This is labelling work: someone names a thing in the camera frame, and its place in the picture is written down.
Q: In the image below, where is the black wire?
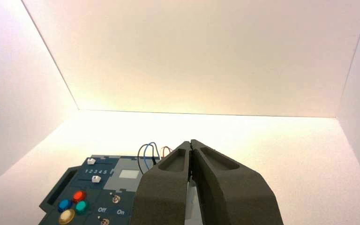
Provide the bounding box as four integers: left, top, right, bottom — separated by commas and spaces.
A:
137, 143, 158, 175

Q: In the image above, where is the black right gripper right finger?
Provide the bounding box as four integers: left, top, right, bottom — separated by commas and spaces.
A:
190, 139, 284, 225

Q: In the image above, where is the blue wire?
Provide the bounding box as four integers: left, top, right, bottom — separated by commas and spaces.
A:
143, 142, 161, 171

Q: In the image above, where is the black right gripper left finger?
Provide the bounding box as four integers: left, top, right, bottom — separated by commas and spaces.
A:
129, 141, 192, 225

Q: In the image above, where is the small white display screen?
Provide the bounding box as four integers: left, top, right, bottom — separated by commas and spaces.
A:
119, 169, 141, 180

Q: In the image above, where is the green push button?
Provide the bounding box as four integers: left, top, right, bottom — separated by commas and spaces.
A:
75, 201, 90, 216

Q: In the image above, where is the yellow push button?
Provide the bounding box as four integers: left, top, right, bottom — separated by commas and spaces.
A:
58, 209, 76, 225

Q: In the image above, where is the blue push button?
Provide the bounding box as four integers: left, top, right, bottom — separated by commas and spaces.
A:
57, 199, 73, 213

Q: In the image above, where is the dark teal control panel board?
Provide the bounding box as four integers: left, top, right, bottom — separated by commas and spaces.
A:
39, 155, 161, 225

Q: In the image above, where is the red push button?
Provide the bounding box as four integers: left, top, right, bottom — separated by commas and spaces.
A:
72, 190, 87, 203

